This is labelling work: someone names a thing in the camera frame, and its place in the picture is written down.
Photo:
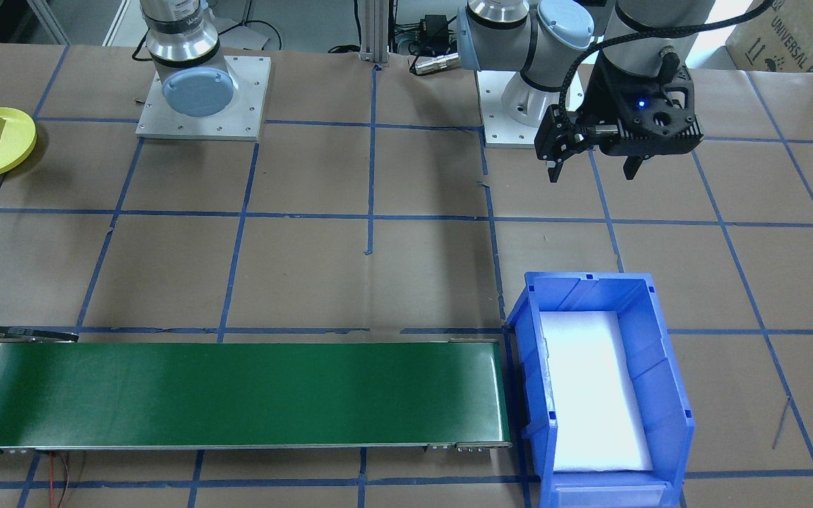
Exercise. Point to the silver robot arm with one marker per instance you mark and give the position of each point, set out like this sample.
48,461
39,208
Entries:
505,42
181,35

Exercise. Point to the black power brick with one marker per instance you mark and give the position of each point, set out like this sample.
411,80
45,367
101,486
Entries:
435,28

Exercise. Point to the brown cardboard box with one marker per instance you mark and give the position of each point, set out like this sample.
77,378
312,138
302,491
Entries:
802,35

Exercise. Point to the blue plastic storage bin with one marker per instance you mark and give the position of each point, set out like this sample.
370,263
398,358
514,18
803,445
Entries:
660,395

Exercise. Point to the white foam bin liner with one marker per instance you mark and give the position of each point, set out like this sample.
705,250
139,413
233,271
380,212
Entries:
590,395

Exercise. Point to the green belt conveyor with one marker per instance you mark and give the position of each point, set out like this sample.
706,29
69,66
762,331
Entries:
237,395

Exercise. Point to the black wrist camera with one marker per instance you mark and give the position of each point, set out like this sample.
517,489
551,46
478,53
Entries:
667,130

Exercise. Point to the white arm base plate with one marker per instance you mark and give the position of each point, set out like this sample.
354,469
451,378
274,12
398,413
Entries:
512,135
251,99

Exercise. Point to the V-shaped metal bar frame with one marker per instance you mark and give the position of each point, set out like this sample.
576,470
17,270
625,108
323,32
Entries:
50,25

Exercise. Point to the aluminium frame post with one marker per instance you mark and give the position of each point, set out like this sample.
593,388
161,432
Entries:
372,32

